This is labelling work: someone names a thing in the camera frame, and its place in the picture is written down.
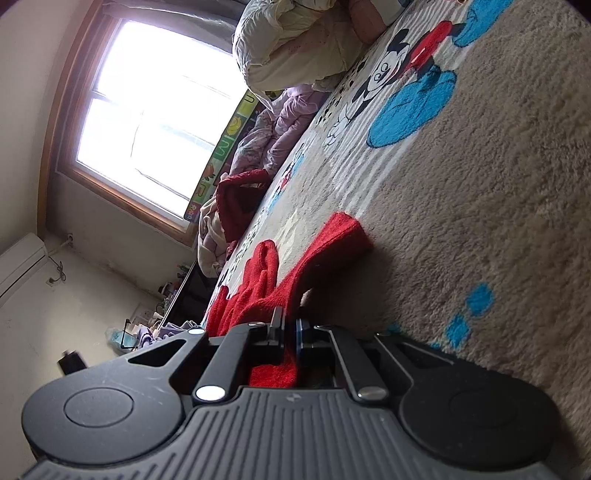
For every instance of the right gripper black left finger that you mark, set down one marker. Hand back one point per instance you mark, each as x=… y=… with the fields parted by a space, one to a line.
x=246 y=346

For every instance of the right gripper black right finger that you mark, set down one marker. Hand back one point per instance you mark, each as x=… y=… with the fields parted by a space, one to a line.
x=330 y=355

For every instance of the red knit sweater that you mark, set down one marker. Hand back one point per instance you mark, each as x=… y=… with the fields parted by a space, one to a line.
x=341 y=242

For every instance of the cream pink crumpled cloth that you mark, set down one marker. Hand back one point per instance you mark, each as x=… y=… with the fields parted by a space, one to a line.
x=211 y=242

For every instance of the dark red garment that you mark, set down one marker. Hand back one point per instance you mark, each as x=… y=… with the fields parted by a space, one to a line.
x=237 y=198

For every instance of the colourful alphabet mat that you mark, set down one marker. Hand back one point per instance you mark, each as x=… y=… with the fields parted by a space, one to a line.
x=242 y=119

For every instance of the lilac crumpled garment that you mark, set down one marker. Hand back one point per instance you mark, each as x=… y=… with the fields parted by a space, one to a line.
x=277 y=131

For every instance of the beige Mickey Mouse blanket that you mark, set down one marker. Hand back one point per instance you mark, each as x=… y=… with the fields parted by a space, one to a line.
x=461 y=144

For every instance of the white air conditioner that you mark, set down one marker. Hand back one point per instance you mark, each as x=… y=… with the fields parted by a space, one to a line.
x=19 y=262

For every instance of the cream quilted duvet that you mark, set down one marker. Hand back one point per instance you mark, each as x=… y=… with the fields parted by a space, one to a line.
x=282 y=44

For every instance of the grey curtain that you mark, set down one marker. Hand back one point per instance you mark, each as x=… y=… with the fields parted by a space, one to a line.
x=210 y=21

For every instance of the window with wooden frame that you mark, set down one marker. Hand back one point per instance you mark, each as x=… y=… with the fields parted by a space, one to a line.
x=136 y=115

